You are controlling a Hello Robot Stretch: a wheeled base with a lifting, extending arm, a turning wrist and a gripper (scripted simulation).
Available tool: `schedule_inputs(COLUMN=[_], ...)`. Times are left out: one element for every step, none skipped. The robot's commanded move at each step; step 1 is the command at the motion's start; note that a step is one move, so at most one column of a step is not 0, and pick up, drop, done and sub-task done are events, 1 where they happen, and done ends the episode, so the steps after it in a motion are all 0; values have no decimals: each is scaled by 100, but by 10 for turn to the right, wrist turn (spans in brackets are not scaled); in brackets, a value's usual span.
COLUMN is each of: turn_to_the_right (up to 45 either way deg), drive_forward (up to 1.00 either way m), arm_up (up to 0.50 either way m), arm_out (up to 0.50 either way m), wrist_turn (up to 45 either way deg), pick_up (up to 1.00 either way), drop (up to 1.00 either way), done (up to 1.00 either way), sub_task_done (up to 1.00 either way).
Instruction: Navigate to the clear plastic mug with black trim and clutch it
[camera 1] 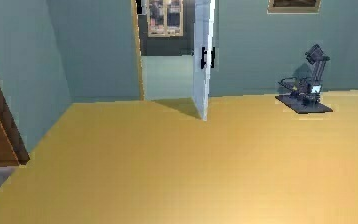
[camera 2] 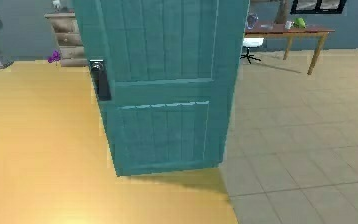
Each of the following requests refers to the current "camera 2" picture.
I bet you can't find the clear plastic mug black trim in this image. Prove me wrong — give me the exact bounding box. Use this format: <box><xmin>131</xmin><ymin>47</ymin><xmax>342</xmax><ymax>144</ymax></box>
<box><xmin>246</xmin><ymin>12</ymin><xmax>259</xmax><ymax>31</ymax></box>

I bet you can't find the teal panelled room door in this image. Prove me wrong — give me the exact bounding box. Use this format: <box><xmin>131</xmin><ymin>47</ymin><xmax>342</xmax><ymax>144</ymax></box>
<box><xmin>70</xmin><ymin>0</ymin><xmax>251</xmax><ymax>177</ymax></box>

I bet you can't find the white swivel chair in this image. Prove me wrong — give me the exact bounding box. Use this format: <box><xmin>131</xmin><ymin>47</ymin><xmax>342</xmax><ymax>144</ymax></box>
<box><xmin>239</xmin><ymin>37</ymin><xmax>265</xmax><ymax>65</ymax></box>

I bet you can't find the brown wooden chest of drawers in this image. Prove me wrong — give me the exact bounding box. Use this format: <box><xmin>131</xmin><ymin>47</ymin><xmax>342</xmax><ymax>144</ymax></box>
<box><xmin>43</xmin><ymin>9</ymin><xmax>89</xmax><ymax>68</ymax></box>

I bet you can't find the brown wooden table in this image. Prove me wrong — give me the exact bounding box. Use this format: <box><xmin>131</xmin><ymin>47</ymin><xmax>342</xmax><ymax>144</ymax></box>
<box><xmin>243</xmin><ymin>22</ymin><xmax>336</xmax><ymax>76</ymax></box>

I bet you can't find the purple small object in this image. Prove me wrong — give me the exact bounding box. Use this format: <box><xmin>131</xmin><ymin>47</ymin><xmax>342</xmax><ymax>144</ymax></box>
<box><xmin>47</xmin><ymin>50</ymin><xmax>62</xmax><ymax>64</ymax></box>

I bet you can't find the green round object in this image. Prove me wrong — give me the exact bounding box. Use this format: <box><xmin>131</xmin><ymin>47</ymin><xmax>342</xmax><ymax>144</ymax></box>
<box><xmin>293</xmin><ymin>16</ymin><xmax>307</xmax><ymax>29</ymax></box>

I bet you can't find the black framed window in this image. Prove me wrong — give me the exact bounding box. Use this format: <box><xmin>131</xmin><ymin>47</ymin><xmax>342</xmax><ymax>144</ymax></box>
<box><xmin>289</xmin><ymin>0</ymin><xmax>348</xmax><ymax>15</ymax></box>

